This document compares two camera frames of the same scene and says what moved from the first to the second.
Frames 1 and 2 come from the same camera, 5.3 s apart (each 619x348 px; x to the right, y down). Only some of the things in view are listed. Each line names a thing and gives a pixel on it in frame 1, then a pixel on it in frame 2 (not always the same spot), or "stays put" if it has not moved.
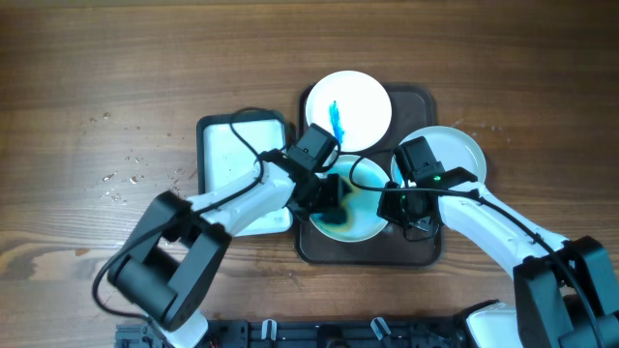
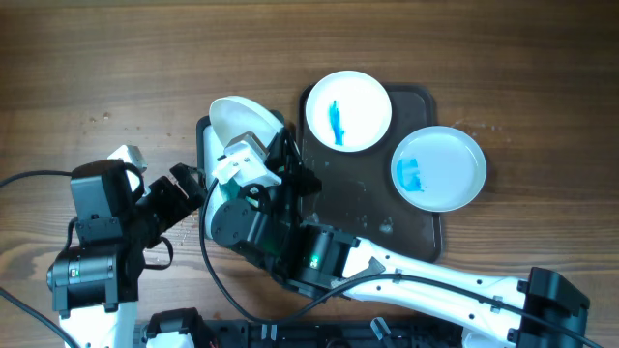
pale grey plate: (453, 147) stays put
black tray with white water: (229, 145) stays put
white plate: (351, 106) stays put
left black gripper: (332, 203) → (178, 207)
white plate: (368, 184) → (233, 117)
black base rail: (335, 333) stays put
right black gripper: (399, 211) → (294, 165)
